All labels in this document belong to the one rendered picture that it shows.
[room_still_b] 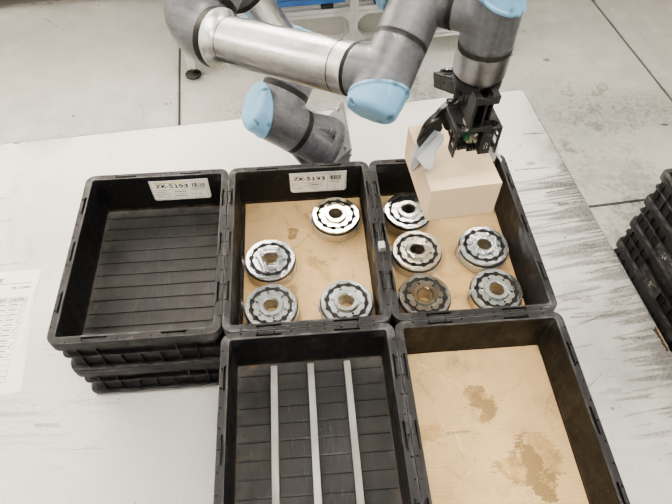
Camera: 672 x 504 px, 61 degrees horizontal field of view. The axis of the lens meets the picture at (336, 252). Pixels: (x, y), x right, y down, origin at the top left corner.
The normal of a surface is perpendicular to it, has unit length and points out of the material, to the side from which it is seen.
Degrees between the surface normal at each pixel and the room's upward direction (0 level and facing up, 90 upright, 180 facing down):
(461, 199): 90
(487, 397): 0
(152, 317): 0
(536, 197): 0
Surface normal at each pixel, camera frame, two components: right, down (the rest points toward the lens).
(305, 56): -0.53, 0.05
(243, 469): 0.00, -0.59
